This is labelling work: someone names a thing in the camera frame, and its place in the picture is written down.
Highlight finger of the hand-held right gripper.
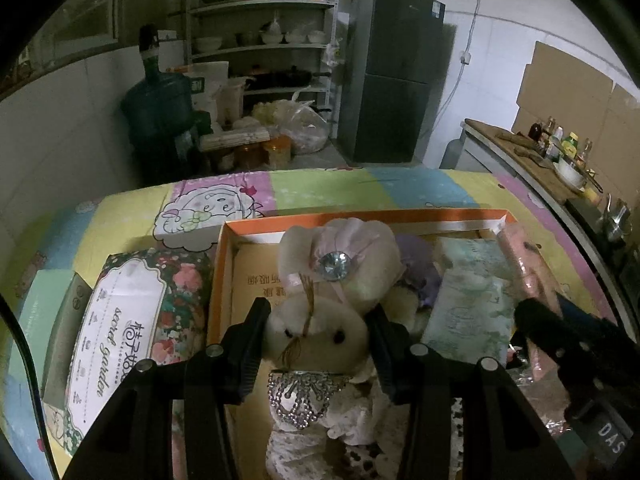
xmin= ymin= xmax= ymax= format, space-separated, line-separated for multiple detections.
xmin=515 ymin=299 xmax=607 ymax=412
xmin=557 ymin=294 xmax=627 ymax=362

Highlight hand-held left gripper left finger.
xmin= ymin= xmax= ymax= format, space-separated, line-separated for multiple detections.
xmin=62 ymin=296 xmax=272 ymax=480

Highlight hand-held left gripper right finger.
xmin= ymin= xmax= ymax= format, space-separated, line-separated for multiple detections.
xmin=369 ymin=303 xmax=576 ymax=480

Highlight beige rabbit plush toy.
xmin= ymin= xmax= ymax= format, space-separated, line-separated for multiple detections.
xmin=262 ymin=220 xmax=417 ymax=480

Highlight pink toy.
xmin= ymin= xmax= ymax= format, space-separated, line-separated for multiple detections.
xmin=495 ymin=222 xmax=577 ymax=437

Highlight orange rimmed cardboard box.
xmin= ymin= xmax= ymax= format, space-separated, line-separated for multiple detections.
xmin=206 ymin=207 xmax=567 ymax=480

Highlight pale teal tissue pack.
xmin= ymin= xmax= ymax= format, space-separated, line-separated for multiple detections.
xmin=420 ymin=237 xmax=519 ymax=364

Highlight floral tissue pack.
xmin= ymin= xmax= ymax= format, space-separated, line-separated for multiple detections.
xmin=42 ymin=249 xmax=217 ymax=457

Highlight lavender plush toy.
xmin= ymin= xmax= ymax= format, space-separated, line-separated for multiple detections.
xmin=395 ymin=234 xmax=444 ymax=312

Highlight steel kettle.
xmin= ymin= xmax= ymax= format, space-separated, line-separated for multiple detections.
xmin=600 ymin=195 xmax=634 ymax=242

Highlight black induction cooktop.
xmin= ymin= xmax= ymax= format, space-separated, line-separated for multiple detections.
xmin=565 ymin=195 xmax=640 ymax=262

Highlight white ceramic bowl with plate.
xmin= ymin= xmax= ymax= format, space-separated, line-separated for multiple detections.
xmin=552 ymin=157 xmax=589 ymax=189

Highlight colourful cartoon bedsheet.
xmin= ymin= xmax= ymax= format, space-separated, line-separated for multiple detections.
xmin=0 ymin=167 xmax=626 ymax=480

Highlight cluster of condiment bottles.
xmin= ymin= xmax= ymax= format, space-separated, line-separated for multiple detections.
xmin=527 ymin=116 xmax=596 ymax=171

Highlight kitchen counter cabinet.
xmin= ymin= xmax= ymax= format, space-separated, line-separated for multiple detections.
xmin=460 ymin=119 xmax=640 ymax=272

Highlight mint green tissue box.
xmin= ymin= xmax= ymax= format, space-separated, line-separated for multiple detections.
xmin=40 ymin=267 xmax=97 ymax=407

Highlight orange lidded jar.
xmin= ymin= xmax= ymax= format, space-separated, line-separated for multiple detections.
xmin=265 ymin=140 xmax=294 ymax=166
xmin=235 ymin=142 xmax=266 ymax=171

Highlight grey gas cylinder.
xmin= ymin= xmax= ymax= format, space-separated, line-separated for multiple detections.
xmin=440 ymin=137 xmax=466 ymax=171

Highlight rolled bamboo mat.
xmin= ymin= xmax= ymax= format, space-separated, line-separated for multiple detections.
xmin=200 ymin=127 xmax=271 ymax=151

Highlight clear plastic bag of food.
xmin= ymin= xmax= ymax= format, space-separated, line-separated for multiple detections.
xmin=252 ymin=92 xmax=331 ymax=156

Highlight translucent plastic bucket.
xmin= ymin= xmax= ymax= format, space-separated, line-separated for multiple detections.
xmin=220 ymin=77 xmax=246 ymax=126

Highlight blue green water jug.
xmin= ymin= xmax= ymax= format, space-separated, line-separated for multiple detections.
xmin=120 ymin=72 xmax=199 ymax=187

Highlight white sack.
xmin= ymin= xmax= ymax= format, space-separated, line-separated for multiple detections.
xmin=190 ymin=61 xmax=230 ymax=114

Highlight black wok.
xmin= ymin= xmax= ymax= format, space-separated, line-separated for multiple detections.
xmin=245 ymin=70 xmax=331 ymax=91

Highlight dark grey refrigerator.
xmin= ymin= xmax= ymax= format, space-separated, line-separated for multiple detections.
xmin=337 ymin=0 xmax=446 ymax=164

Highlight black water jug pump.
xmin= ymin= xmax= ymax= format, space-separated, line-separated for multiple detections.
xmin=137 ymin=24 xmax=161 ymax=74

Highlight white metal shelf rack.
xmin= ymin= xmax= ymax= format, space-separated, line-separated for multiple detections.
xmin=187 ymin=0 xmax=342 ymax=127

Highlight interior sliding glass window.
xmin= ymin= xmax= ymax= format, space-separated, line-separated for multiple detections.
xmin=0 ymin=0 xmax=194 ymax=104

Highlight wooden handled knife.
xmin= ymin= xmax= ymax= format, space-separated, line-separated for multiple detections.
xmin=495 ymin=130 xmax=534 ymax=149

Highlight cardboard sheets on wall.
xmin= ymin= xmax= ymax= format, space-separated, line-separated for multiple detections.
xmin=512 ymin=41 xmax=640 ymax=147

